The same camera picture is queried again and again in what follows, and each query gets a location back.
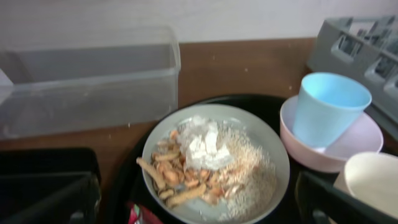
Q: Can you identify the pink shallow bowl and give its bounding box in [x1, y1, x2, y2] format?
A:
[280, 96, 384, 173]

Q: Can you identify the white tissue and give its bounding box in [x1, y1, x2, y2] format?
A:
[177, 116, 234, 171]

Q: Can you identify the cream plastic cup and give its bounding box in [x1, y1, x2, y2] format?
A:
[333, 152, 397, 218]

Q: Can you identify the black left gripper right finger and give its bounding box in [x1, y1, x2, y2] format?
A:
[295, 171, 397, 224]

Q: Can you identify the black rectangular tray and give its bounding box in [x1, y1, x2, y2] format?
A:
[1, 147, 102, 191]

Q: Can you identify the grey dishwasher rack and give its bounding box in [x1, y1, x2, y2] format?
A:
[307, 16, 397, 138]

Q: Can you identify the light blue plastic cup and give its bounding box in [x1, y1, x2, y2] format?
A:
[292, 72, 372, 148]

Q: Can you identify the grey plate with food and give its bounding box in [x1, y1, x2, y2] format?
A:
[136, 104, 290, 223]

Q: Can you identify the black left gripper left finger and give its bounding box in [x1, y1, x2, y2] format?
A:
[1, 172, 101, 224]

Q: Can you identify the clear plastic waste bin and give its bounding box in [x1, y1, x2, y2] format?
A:
[1, 26, 181, 140]

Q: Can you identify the red snack wrapper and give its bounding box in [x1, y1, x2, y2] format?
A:
[127, 202, 163, 224]

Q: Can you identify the round black serving tray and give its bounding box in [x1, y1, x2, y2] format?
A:
[103, 94, 307, 224]

